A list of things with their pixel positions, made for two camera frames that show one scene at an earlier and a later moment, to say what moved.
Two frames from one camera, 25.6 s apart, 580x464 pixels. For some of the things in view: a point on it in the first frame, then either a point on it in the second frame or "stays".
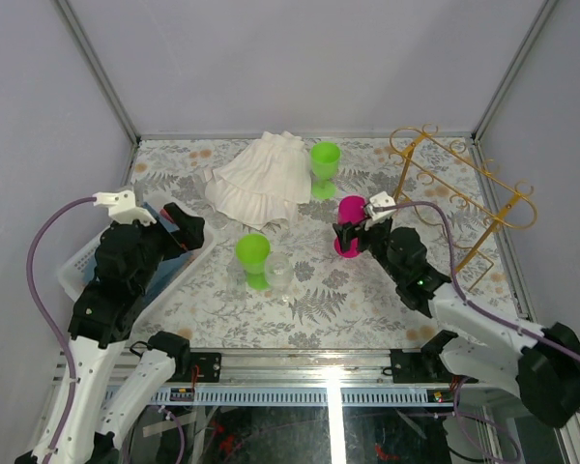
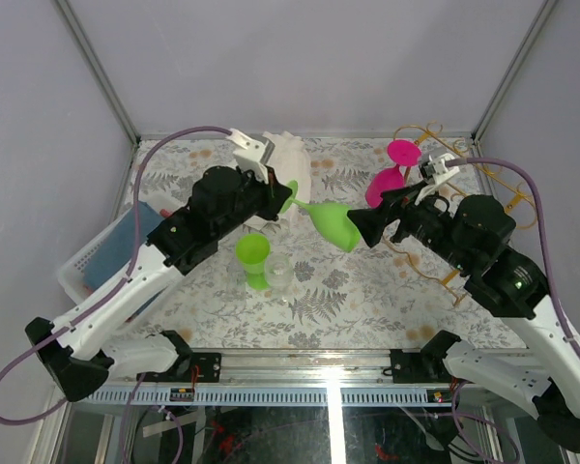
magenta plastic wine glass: [351, 209] -> [402, 153]
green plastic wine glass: [325, 159] -> [333, 221]
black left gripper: [191, 227] -> [275, 193]
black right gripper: [350, 230] -> [370, 222]
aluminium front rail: [325, 377] stays
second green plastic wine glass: [252, 250] stays
